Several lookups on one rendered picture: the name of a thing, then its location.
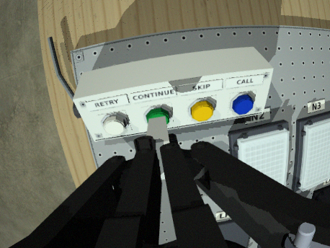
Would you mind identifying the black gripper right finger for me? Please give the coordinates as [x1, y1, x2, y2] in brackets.
[157, 116, 330, 248]

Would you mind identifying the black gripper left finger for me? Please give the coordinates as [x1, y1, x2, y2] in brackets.
[9, 118, 164, 248]

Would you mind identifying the white button panel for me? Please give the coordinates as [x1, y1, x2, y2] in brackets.
[48, 37, 273, 141]

